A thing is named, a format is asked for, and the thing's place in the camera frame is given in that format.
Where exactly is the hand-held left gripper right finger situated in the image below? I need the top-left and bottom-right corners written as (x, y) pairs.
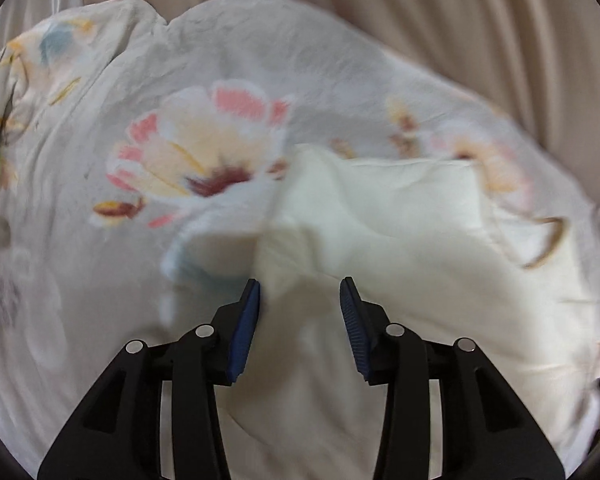
top-left (339, 276), bottom-right (566, 480)

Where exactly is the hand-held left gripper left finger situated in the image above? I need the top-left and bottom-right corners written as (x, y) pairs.
top-left (37, 279), bottom-right (262, 480)

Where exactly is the floral white quilt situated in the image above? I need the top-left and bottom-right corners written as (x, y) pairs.
top-left (0, 0), bottom-right (600, 480)

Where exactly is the beige bed sheet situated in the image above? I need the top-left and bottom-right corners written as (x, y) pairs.
top-left (0, 0), bottom-right (600, 211)

